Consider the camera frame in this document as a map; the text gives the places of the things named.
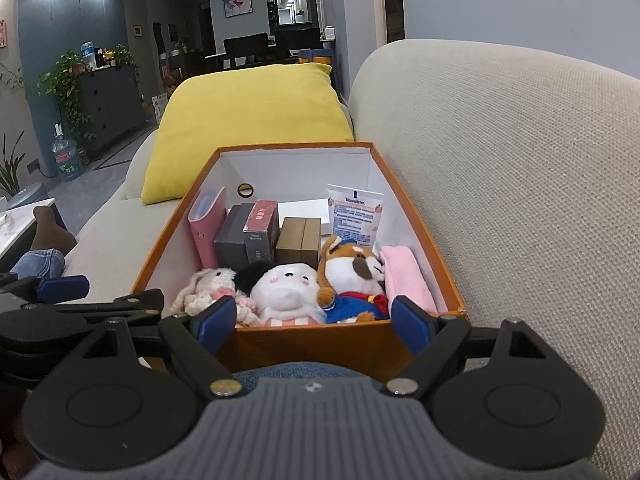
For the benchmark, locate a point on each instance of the white plush toy black ears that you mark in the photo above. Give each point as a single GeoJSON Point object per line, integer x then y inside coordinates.
{"type": "Point", "coordinates": [285, 285]}

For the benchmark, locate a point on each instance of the black dining chair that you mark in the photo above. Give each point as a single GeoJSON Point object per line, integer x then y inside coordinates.
{"type": "Point", "coordinates": [297, 40]}
{"type": "Point", "coordinates": [246, 47]}

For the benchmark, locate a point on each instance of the grey round stool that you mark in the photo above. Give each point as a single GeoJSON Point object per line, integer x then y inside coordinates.
{"type": "Point", "coordinates": [27, 195]}

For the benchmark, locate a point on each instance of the brown sock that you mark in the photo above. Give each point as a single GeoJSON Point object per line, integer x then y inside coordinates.
{"type": "Point", "coordinates": [50, 232]}

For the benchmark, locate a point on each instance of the pink card wallet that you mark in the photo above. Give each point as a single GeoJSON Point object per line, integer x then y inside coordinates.
{"type": "Point", "coordinates": [207, 230]}

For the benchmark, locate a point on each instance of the large water jug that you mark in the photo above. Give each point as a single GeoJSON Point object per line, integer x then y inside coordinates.
{"type": "Point", "coordinates": [66, 157]}

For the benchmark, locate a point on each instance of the orange cardboard box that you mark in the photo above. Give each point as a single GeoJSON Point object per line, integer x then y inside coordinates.
{"type": "Point", "coordinates": [310, 345]}

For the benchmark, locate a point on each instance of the pink fabric pouch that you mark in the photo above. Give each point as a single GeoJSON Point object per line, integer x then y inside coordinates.
{"type": "Point", "coordinates": [407, 275]}

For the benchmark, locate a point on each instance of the water bottle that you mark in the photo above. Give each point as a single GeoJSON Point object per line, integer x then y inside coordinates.
{"type": "Point", "coordinates": [88, 55]}

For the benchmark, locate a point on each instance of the pink wall poster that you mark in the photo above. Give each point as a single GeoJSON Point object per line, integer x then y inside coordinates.
{"type": "Point", "coordinates": [1, 34]}

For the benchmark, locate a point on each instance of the beige fabric sofa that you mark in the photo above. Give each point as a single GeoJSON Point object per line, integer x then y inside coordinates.
{"type": "Point", "coordinates": [500, 160]}

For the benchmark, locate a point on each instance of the pink crocheted bunny toy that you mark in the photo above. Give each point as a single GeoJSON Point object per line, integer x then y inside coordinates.
{"type": "Point", "coordinates": [212, 280]}

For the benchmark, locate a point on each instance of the brown dog plush toy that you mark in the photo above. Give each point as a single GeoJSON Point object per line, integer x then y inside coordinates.
{"type": "Point", "coordinates": [350, 270]}

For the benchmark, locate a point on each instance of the dark grey drawer cabinet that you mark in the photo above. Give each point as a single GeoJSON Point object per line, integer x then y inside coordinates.
{"type": "Point", "coordinates": [112, 105]}

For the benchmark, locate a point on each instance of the red and black small box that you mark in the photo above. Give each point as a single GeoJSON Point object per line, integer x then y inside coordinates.
{"type": "Point", "coordinates": [262, 220]}

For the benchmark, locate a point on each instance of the trailing green potted plant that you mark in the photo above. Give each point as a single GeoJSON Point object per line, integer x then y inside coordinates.
{"type": "Point", "coordinates": [67, 85]}

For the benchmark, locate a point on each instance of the blue and yellow stool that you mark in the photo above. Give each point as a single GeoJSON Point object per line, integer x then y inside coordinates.
{"type": "Point", "coordinates": [316, 56]}

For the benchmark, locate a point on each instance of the dark grey box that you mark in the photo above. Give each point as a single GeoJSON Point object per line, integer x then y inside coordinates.
{"type": "Point", "coordinates": [232, 240]}

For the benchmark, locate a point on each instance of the white box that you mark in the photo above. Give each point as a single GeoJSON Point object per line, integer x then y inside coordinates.
{"type": "Point", "coordinates": [305, 207]}

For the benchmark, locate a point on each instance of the yellow pillow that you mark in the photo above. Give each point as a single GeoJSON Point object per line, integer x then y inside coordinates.
{"type": "Point", "coordinates": [240, 120]}

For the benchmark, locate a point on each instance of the gold cube box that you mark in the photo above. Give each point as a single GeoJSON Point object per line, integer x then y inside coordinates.
{"type": "Point", "coordinates": [297, 242]}

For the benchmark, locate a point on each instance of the marble top coffee table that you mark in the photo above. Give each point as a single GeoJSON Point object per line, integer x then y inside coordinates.
{"type": "Point", "coordinates": [15, 230]}

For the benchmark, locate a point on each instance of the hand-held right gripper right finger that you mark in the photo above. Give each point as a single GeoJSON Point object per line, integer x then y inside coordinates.
{"type": "Point", "coordinates": [412, 322]}

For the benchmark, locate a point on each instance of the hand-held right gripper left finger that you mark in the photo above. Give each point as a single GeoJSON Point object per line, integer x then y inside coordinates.
{"type": "Point", "coordinates": [217, 322]}

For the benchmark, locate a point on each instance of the long leaf floor plant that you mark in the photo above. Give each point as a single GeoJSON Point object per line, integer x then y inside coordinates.
{"type": "Point", "coordinates": [10, 165]}

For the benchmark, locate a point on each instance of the white lotion tube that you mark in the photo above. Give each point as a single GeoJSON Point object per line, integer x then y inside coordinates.
{"type": "Point", "coordinates": [355, 215]}

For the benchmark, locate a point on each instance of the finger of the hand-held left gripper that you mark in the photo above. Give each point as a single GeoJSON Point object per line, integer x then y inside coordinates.
{"type": "Point", "coordinates": [130, 305]}
{"type": "Point", "coordinates": [62, 287]}

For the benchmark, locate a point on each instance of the yellow flowering potted plant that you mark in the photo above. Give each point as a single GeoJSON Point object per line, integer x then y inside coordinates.
{"type": "Point", "coordinates": [124, 56]}

